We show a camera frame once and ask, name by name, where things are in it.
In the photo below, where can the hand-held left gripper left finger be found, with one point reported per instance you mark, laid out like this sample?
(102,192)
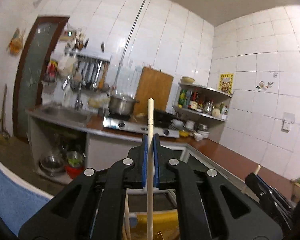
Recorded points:
(145,165)

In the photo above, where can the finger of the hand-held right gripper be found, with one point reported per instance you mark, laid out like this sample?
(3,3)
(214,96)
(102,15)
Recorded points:
(252,185)
(275,192)

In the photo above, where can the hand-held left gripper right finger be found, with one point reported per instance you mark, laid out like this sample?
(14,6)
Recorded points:
(156,165)

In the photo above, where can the single light wooden chopstick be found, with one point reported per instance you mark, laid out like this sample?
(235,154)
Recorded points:
(258,168)
(127,212)
(150,120)

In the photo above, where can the yellow perforated utensil holder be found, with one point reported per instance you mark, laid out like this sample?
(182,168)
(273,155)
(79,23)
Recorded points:
(162,220)

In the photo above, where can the light blue plastic spoon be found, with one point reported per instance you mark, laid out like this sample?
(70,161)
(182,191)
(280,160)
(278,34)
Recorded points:
(133,222)

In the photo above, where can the kitchen counter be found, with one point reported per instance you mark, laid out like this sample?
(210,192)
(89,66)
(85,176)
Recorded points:
(227,152)

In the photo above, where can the yellow basin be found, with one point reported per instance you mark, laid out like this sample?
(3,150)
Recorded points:
(184,133)

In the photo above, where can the steel gas stove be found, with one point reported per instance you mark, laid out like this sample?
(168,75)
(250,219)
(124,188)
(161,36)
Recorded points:
(130,125)

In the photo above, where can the black wok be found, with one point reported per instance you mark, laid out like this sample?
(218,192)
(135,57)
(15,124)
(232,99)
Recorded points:
(165,117)

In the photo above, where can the steel cooking pot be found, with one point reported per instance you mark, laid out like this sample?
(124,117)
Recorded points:
(121,106)

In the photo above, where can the white power socket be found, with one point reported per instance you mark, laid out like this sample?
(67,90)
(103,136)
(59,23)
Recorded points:
(288,122)

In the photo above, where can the green bottle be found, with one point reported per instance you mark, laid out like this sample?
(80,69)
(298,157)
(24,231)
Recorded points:
(182,98)

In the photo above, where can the red basin with greens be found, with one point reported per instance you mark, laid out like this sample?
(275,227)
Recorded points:
(73,171)

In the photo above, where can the dark sauce bottle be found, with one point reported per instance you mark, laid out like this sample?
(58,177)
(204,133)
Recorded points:
(193,98)

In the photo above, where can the wooden cutting board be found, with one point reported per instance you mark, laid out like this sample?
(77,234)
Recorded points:
(155,87)

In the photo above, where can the beige bowl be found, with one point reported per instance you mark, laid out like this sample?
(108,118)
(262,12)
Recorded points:
(188,80)

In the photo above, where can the white corner shelf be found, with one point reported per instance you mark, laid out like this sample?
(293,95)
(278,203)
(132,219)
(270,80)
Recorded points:
(205,88)

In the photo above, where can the steel basin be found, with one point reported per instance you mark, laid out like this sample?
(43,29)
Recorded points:
(51,165)

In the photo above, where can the steel sink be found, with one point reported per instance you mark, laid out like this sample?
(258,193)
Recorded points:
(65,113)

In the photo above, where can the metal faucet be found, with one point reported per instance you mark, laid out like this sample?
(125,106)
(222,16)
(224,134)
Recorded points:
(78,97)

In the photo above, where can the hanging wooden spatula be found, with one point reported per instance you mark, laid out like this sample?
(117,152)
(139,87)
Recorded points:
(103,76)

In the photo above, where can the red hanging bag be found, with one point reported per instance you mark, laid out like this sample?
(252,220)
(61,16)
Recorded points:
(51,70)

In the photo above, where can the brown framed glass door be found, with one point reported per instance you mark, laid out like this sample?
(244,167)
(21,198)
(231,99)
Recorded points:
(37,80)

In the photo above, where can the vertical metal pipe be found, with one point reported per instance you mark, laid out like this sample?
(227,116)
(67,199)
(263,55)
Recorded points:
(135,27)

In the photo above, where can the blue fleece blanket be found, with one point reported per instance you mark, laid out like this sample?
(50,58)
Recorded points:
(10,200)

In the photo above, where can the broom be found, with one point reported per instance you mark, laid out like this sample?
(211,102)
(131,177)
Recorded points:
(2,136)

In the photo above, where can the orange hanging bag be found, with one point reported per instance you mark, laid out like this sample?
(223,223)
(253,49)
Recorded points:
(15,43)

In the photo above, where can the decorative wall sticker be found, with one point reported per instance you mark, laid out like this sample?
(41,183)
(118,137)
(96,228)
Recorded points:
(262,84)

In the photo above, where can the yellow wall poster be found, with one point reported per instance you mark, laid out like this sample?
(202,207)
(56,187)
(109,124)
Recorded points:
(225,83)

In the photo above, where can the metal wall utensil rack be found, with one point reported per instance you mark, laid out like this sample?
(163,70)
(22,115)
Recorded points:
(90,54)

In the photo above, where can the white wall meter box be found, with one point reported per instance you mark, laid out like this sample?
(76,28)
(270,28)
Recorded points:
(69,33)

